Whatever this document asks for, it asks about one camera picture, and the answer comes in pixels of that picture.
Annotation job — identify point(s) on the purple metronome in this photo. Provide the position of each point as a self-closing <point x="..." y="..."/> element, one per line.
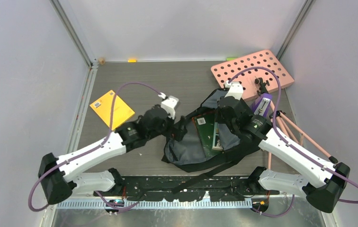
<point x="261" y="105"/>

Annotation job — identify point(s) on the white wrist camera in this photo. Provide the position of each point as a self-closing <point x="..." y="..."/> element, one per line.
<point x="169" y="104"/>
<point x="235" y="90"/>

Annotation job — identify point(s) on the yellow book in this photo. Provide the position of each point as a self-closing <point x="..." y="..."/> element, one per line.
<point x="121" y="113"/>

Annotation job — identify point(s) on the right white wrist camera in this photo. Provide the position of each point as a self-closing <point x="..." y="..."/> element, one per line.
<point x="235" y="90"/>

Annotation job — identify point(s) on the teal book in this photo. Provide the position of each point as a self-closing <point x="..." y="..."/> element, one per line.
<point x="216" y="140"/>

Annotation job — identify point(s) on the pink perforated stand board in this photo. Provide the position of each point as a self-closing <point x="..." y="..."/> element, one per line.
<point x="248" y="69"/>

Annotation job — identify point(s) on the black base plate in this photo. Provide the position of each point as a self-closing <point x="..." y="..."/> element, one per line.
<point x="162" y="187"/>

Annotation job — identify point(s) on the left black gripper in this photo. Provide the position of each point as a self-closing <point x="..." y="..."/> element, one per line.
<point x="174" y="132"/>

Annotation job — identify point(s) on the small wooden cork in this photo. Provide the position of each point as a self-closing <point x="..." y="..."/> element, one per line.
<point x="101" y="61"/>

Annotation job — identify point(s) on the black backpack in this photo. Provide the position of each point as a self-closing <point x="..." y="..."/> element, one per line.
<point x="188" y="153"/>

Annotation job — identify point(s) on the slotted aluminium rail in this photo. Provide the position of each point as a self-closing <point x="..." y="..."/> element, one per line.
<point x="205" y="203"/>

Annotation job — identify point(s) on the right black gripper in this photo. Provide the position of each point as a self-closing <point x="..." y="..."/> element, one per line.
<point x="218" y="117"/>

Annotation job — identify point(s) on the dark green book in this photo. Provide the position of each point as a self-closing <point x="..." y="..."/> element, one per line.
<point x="204" y="124"/>

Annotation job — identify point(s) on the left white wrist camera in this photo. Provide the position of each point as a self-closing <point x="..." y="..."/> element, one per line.
<point x="169" y="104"/>

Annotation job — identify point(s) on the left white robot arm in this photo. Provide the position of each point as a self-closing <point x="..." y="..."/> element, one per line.
<point x="61" y="177"/>

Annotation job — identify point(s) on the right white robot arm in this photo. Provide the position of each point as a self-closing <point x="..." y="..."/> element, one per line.
<point x="321" y="182"/>

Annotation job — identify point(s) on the pink tripod legs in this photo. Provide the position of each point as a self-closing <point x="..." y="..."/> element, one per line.
<point x="288" y="127"/>

